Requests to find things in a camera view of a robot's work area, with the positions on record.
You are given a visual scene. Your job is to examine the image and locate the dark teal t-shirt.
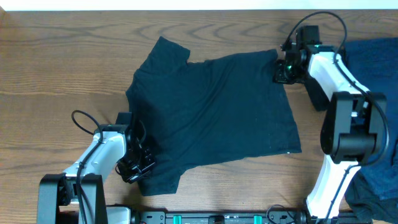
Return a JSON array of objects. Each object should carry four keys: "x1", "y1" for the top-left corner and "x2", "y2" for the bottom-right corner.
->
[{"x1": 126, "y1": 37, "x2": 302, "y2": 196}]

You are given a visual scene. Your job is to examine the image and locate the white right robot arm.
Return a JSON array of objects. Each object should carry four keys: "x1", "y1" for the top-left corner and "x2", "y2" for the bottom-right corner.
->
[{"x1": 273, "y1": 26, "x2": 389, "y2": 223}]

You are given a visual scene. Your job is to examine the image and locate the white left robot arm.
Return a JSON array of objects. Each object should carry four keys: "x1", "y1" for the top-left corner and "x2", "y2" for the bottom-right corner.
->
[{"x1": 37, "y1": 112, "x2": 155, "y2": 223}]

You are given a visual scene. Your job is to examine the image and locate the black garment in pile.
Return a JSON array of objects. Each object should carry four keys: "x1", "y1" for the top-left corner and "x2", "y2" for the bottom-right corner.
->
[{"x1": 304, "y1": 78, "x2": 330, "y2": 111}]

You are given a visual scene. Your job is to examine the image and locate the blue garment in pile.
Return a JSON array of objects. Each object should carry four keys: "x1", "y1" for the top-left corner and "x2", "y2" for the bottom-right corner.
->
[{"x1": 341, "y1": 37, "x2": 398, "y2": 224}]

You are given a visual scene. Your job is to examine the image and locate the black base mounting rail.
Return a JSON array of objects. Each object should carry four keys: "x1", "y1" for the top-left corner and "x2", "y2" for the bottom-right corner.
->
[{"x1": 130, "y1": 208, "x2": 361, "y2": 224}]

